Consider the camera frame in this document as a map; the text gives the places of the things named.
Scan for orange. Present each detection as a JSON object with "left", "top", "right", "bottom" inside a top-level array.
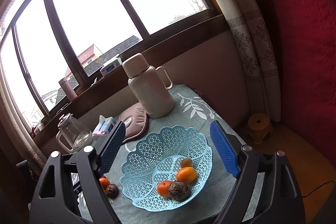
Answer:
[
  {"left": 176, "top": 166, "right": 198, "bottom": 183},
  {"left": 99, "top": 176, "right": 110, "bottom": 189},
  {"left": 157, "top": 180, "right": 173, "bottom": 198}
]

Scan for tan longan fruit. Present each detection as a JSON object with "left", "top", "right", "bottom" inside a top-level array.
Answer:
[{"left": 179, "top": 157, "right": 193, "bottom": 168}]

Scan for pink heating pad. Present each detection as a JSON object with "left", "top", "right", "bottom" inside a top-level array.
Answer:
[{"left": 118, "top": 102, "right": 148, "bottom": 144}]

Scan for yellow plastic stool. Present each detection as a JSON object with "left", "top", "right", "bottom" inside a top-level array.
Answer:
[{"left": 248, "top": 113, "right": 273, "bottom": 144}]

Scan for pink tumbler on sill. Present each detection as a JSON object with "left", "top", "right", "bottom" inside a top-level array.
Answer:
[{"left": 59, "top": 77, "right": 77, "bottom": 102}]

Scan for glass kettle white handle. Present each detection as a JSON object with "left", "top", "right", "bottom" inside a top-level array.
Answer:
[{"left": 56, "top": 113, "right": 93, "bottom": 153}]

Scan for light blue plastic fruit basket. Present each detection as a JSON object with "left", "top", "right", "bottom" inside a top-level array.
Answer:
[{"left": 120, "top": 125, "right": 213, "bottom": 212}]

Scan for dark brown passion fruit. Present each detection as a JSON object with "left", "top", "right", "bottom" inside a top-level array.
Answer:
[{"left": 168, "top": 180, "right": 191, "bottom": 202}]

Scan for small dark brown fruit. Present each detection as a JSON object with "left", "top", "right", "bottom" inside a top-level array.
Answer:
[{"left": 105, "top": 184, "right": 119, "bottom": 199}]

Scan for black cable on floor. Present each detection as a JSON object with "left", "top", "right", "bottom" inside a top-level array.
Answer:
[{"left": 301, "top": 180, "right": 336, "bottom": 198}]

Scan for orange on table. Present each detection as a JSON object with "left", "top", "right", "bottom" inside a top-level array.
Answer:
[{"left": 99, "top": 176, "right": 110, "bottom": 189}]

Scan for white blue box on sill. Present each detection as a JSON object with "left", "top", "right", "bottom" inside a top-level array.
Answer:
[{"left": 100, "top": 57, "right": 122, "bottom": 77}]

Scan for patterned beige curtain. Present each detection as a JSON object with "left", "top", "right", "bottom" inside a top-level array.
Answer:
[{"left": 215, "top": 0, "right": 281, "bottom": 122}]

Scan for tissue pack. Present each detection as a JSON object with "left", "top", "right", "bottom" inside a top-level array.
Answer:
[{"left": 92, "top": 115, "right": 117, "bottom": 138}]

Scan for cream thermos flask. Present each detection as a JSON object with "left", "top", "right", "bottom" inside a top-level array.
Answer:
[{"left": 122, "top": 53, "right": 175, "bottom": 119}]

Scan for dark window frame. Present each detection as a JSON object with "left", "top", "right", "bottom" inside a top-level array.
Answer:
[{"left": 1, "top": 0, "right": 218, "bottom": 132}]

